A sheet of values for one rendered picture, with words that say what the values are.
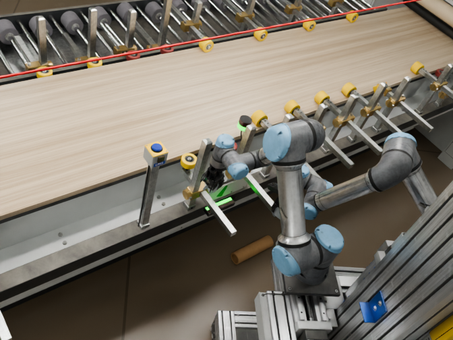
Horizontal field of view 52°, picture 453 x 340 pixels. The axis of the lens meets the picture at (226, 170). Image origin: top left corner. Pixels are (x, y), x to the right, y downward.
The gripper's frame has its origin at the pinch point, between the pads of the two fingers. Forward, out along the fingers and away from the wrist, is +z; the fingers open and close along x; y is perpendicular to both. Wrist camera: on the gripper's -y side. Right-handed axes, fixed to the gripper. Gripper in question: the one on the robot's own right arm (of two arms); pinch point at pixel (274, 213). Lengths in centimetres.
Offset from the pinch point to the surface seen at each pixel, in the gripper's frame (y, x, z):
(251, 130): -27.0, -5.1, -33.7
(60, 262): -28, -95, 12
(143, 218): -28, -56, 4
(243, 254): -18, 17, 75
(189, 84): -91, 7, -9
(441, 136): -30, 262, 71
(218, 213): -12.4, -25.8, -0.4
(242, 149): -28.1, -5.6, -20.5
